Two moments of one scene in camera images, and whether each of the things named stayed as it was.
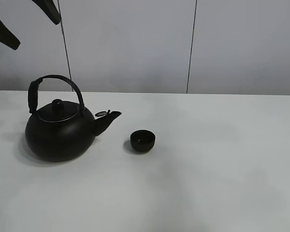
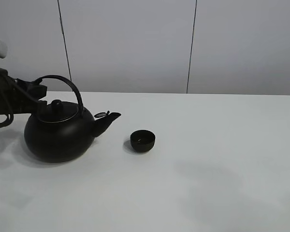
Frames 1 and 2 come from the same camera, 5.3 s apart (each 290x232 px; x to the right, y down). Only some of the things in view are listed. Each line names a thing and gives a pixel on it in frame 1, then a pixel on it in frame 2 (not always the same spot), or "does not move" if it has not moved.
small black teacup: [142, 140] does not move
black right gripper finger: [50, 8] → [37, 108]
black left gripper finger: [0, 32] → [36, 91]
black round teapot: [60, 131] does not move
